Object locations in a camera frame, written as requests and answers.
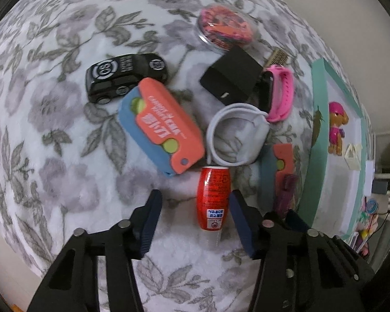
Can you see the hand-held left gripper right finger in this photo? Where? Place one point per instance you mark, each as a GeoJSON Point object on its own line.
{"type": "Point", "coordinates": [243, 226]}

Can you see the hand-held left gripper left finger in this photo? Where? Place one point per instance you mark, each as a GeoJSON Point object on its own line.
{"type": "Point", "coordinates": [148, 227]}

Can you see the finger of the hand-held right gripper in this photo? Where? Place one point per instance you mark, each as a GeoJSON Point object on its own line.
{"type": "Point", "coordinates": [296, 219]}

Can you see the red bottle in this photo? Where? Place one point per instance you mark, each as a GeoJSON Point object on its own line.
{"type": "Point", "coordinates": [213, 198]}

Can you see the small orange and blue box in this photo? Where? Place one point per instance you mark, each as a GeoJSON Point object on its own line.
{"type": "Point", "coordinates": [269, 175]}

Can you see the teal cardboard box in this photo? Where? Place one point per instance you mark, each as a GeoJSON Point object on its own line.
{"type": "Point", "coordinates": [315, 169]}

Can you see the large orange and blue box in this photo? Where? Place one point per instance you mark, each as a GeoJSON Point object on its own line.
{"type": "Point", "coordinates": [162, 126]}

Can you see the black toy car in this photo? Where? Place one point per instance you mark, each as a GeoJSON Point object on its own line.
{"type": "Point", "coordinates": [123, 74]}

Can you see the purple hair clip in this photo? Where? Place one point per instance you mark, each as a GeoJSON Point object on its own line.
{"type": "Point", "coordinates": [287, 191]}

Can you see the pile of colourful toys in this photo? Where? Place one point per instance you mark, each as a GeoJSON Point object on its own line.
{"type": "Point", "coordinates": [372, 206]}

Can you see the white plug device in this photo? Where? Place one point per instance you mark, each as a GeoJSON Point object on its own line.
{"type": "Point", "coordinates": [369, 175]}

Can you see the black power adapter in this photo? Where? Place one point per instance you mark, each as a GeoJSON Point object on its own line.
{"type": "Point", "coordinates": [380, 187]}

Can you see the pink dog toy figure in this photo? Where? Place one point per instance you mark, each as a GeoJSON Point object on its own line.
{"type": "Point", "coordinates": [336, 126]}

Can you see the white shelf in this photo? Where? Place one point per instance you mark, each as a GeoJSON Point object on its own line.
{"type": "Point", "coordinates": [388, 177]}

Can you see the pink watch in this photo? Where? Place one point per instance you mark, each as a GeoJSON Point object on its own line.
{"type": "Point", "coordinates": [284, 87]}

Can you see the black charger adapter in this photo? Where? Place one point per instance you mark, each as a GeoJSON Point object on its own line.
{"type": "Point", "coordinates": [230, 74]}

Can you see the round clear case pink contents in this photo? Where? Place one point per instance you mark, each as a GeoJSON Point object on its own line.
{"type": "Point", "coordinates": [224, 26]}

